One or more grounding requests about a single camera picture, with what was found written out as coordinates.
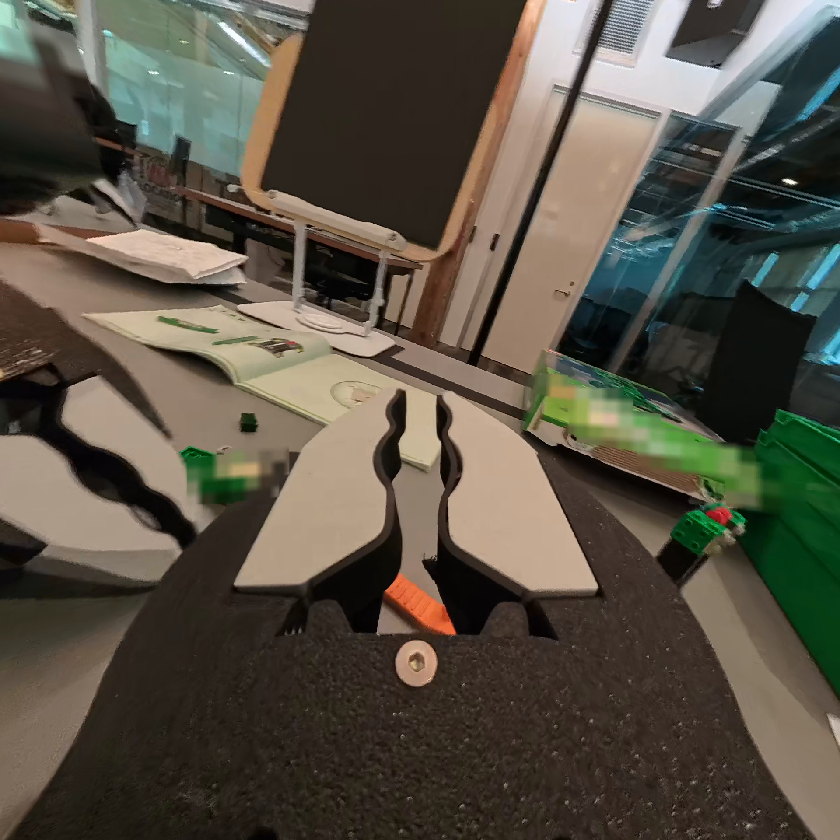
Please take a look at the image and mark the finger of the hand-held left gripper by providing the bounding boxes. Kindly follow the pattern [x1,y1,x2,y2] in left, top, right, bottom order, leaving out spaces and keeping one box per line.
[0,430,181,586]
[58,374,199,551]

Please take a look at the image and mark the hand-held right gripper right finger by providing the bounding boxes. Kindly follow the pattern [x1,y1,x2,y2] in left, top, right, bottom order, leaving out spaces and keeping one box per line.
[436,392,600,602]

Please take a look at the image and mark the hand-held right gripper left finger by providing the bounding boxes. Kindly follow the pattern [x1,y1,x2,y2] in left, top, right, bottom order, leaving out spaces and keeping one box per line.
[234,390,408,598]

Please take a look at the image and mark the green brick baseplate build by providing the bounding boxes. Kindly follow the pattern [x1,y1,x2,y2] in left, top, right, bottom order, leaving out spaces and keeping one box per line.
[180,445,227,480]

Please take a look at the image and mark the grey desk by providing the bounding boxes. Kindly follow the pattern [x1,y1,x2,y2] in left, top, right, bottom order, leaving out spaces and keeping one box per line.
[0,197,840,840]

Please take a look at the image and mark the brown cardboard sheet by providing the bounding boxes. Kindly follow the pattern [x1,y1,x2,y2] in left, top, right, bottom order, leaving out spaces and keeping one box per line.
[0,218,89,249]

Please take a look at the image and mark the orange brick separator tool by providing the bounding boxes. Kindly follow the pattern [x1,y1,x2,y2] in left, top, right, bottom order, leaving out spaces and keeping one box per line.
[383,574,458,636]

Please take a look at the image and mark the cardboard toy box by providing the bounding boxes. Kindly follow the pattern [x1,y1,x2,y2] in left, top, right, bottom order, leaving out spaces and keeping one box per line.
[523,350,729,503]

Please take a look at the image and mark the pale green instruction booklet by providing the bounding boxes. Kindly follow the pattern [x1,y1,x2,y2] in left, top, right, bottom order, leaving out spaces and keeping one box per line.
[82,304,442,471]

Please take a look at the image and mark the white paper instruction sheets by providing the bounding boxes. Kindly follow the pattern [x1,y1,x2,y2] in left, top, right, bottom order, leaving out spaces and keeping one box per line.
[39,228,249,287]

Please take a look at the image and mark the black brick tower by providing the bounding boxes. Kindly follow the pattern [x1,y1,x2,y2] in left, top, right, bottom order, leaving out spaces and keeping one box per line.
[655,502,748,586]

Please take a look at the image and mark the dark upright panel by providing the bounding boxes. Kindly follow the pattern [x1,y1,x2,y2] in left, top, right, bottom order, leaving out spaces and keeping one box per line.
[697,281,819,444]

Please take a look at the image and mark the pale door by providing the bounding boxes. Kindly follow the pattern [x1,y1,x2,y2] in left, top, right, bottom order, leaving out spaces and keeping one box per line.
[482,82,662,375]

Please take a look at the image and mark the green plastic box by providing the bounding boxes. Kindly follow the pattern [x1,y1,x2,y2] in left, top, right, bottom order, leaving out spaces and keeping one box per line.
[738,408,840,698]

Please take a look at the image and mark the black pole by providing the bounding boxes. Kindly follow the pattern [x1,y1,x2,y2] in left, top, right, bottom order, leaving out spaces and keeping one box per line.
[467,0,616,366]

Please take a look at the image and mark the black screen on white stand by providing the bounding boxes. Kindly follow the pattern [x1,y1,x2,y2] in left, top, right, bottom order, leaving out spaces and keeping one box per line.
[239,0,534,358]

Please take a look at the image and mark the black ceiling box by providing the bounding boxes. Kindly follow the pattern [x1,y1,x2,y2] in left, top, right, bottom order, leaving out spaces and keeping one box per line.
[665,0,767,68]

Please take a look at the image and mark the wooden post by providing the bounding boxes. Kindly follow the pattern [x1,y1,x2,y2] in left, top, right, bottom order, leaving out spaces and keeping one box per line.
[408,0,547,349]

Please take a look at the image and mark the wall vent grille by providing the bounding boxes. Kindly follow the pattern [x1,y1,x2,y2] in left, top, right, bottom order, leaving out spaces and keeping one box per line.
[576,0,656,65]

